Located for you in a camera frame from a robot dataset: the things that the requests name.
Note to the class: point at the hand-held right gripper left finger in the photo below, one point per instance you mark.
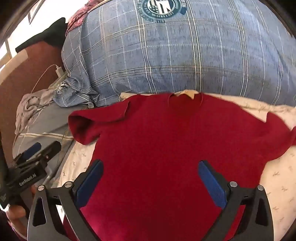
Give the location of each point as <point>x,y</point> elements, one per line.
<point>89,185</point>

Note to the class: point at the black cloth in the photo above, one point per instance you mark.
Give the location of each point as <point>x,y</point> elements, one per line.
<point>50,30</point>

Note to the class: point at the grey striped bedsheet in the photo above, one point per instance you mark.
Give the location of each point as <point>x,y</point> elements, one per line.
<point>46,120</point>

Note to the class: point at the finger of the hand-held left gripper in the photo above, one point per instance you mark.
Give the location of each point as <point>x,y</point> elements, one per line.
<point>49,148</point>
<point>32,149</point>

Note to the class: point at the person's left hand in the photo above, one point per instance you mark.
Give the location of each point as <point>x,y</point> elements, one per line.
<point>15,214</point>

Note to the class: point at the blue plaid quilt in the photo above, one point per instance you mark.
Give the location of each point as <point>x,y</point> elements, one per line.
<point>161,58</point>

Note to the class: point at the beige leaf-patterned pillow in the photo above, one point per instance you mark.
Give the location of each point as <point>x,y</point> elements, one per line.
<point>277,180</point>

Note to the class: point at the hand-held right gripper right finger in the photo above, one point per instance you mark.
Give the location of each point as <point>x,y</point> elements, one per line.
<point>211,185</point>

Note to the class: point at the white charger plug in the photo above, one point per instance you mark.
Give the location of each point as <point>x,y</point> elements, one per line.
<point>58,70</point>

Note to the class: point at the crumpled grey cloth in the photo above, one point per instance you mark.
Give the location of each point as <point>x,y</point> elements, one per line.
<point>30,102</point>

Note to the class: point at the red knit sweater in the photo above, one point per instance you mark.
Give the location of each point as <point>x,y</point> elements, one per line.
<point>150,139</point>

